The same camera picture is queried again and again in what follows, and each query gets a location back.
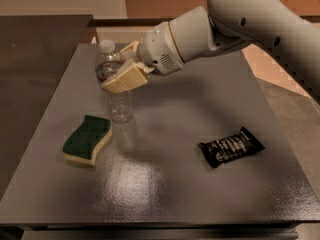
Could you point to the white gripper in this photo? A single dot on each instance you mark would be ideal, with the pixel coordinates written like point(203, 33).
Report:
point(157, 48)

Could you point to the clear plastic water bottle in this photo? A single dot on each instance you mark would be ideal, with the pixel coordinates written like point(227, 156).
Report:
point(107, 68)

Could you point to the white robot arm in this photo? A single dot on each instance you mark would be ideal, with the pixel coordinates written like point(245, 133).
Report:
point(222, 27)

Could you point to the green and yellow sponge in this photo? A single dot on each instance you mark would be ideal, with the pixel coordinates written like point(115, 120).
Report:
point(84, 144)

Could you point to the black snack wrapper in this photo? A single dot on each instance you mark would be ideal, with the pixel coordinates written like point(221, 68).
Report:
point(221, 151)

